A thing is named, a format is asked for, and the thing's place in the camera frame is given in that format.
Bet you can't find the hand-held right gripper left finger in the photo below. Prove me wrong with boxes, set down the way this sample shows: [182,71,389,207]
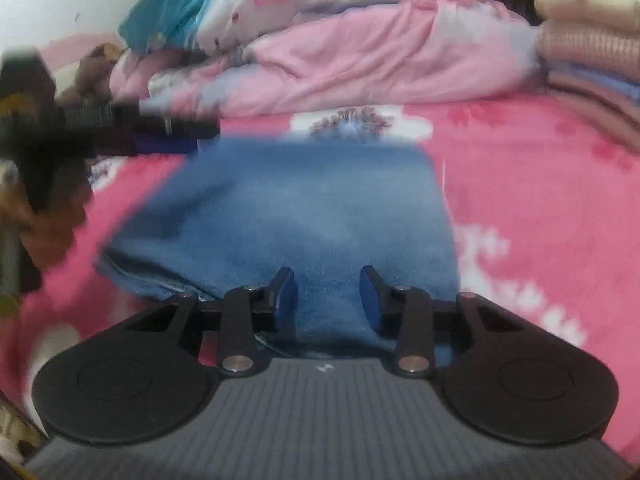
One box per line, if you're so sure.
[125,266,299,377]

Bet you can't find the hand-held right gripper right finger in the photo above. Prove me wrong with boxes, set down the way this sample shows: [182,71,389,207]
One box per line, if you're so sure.
[360,265,528,378]

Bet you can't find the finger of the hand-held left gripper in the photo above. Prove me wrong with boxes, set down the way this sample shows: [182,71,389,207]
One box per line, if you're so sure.
[62,102,221,157]

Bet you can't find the blue denim jeans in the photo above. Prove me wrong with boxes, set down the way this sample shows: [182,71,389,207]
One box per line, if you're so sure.
[97,137,463,356]

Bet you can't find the stack of folded clothes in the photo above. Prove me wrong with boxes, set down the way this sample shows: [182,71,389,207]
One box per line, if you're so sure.
[535,0,640,151]

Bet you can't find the person's left hand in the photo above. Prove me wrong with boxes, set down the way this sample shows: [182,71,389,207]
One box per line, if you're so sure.
[0,157,96,281]

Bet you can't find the white grey cloth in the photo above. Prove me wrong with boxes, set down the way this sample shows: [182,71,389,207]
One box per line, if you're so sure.
[147,65,201,96]

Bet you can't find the pink floral bed sheet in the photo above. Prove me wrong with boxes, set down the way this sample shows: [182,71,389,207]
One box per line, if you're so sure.
[0,92,640,461]

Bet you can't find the pink grey floral duvet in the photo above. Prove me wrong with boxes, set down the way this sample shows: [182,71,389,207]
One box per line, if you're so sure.
[110,0,543,116]

